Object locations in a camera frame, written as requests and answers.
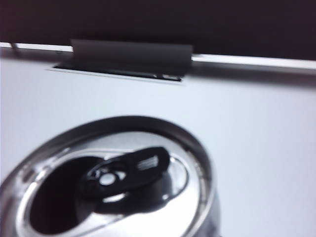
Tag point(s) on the grey divider support leg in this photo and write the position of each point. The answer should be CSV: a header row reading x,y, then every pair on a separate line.
x,y
14,46

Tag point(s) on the silver printed metal can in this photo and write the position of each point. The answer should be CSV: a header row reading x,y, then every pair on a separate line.
x,y
153,212

